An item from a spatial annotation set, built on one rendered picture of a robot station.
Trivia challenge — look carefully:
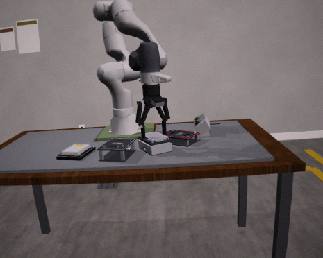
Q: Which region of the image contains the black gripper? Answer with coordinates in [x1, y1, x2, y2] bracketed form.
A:
[135, 84, 170, 139]

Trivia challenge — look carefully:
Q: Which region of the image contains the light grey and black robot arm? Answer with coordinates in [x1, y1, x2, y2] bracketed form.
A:
[93, 0, 172, 135]

